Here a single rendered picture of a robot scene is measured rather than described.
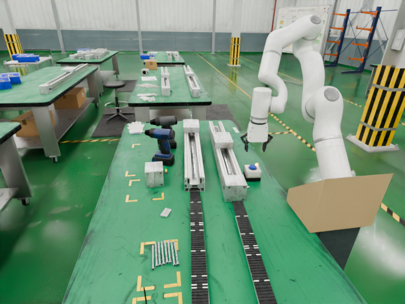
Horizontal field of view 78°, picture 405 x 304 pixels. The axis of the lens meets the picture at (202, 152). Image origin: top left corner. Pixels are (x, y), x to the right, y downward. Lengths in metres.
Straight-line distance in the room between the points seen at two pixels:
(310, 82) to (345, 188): 0.54
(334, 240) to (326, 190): 0.34
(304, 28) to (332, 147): 0.58
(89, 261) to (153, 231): 0.25
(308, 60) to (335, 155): 0.48
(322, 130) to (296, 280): 0.63
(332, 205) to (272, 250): 0.29
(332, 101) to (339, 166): 0.28
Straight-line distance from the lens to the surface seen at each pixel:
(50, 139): 3.39
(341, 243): 1.37
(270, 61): 1.33
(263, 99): 1.21
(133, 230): 1.11
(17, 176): 2.71
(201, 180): 1.27
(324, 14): 6.52
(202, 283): 0.88
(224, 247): 1.02
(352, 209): 1.20
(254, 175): 1.38
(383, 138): 4.33
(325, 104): 1.22
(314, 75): 1.36
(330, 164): 1.21
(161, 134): 1.43
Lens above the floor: 1.53
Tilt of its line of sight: 27 degrees down
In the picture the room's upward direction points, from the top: 1 degrees clockwise
